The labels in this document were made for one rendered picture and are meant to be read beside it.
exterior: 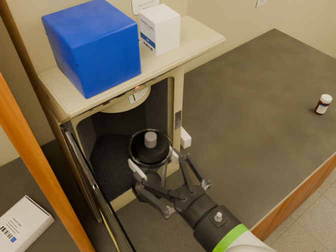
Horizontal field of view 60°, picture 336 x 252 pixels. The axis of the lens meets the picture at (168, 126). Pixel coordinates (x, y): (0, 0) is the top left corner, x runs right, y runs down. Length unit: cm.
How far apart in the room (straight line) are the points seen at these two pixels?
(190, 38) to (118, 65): 18
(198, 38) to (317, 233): 176
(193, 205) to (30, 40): 43
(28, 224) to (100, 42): 69
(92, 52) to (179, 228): 66
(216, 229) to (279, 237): 146
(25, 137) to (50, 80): 10
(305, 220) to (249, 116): 109
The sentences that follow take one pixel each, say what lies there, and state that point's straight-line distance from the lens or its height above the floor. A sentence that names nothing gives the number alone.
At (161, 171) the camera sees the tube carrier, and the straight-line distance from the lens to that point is 73.
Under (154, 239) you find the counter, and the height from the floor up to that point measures 94.
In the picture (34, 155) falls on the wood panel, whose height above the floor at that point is 144.
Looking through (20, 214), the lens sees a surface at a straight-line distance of 101.
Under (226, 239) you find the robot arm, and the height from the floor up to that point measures 125.
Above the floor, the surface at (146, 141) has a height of 129.
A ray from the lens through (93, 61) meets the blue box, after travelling 41.
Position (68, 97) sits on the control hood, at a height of 151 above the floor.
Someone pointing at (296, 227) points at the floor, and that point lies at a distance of 212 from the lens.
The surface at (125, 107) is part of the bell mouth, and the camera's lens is 69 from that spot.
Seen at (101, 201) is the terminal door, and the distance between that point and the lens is 47.
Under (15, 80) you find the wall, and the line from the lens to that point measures 104.
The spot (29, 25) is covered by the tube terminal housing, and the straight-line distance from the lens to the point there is 48.
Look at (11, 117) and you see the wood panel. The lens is 43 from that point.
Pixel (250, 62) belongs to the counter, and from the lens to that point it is 153.
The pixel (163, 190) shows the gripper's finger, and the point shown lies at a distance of 67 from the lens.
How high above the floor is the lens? 180
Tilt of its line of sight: 48 degrees down
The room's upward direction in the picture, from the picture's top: straight up
